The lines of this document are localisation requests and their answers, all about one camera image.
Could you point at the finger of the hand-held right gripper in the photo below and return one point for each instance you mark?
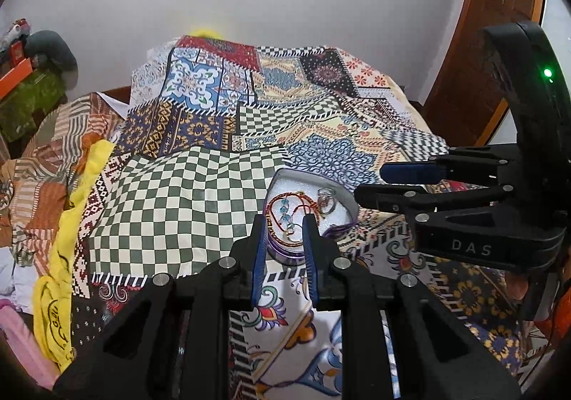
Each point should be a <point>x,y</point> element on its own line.
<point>408,172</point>
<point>401,199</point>

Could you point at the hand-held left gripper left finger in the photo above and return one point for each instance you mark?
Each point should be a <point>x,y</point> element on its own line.
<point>258,248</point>

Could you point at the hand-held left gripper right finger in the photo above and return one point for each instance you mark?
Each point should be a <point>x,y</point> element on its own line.
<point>311,257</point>

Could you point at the purple heart-shaped tin box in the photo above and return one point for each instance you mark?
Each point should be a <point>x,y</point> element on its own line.
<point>345,208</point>

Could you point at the person's right hand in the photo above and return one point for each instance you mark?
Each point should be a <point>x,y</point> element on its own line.
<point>519,286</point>

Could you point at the patchwork printed blanket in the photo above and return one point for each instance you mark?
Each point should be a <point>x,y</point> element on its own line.
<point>178,186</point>

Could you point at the dark wooden door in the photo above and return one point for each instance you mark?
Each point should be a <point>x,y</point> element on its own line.
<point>486,47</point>

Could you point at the yellow cloth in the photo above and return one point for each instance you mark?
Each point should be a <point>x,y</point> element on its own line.
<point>71,248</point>

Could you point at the yellow pillow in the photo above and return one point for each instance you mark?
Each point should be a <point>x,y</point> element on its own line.
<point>205,33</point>

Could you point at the orange striped blanket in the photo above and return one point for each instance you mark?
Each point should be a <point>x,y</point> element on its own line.
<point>49,168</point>

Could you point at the white clothes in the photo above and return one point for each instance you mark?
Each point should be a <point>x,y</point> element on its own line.
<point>18,270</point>

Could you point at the pink cloth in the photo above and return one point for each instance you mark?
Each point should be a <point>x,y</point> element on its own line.
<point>22,337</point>

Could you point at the dark grey cloth bundle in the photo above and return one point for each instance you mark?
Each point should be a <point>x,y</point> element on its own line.
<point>53,54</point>

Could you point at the orange box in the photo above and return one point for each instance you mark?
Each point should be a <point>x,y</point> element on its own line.
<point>15,74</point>

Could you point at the pile of mixed clutter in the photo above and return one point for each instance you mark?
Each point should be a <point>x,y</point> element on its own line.
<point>13,36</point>

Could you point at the wooden bed frame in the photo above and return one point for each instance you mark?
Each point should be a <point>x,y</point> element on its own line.
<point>116,96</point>

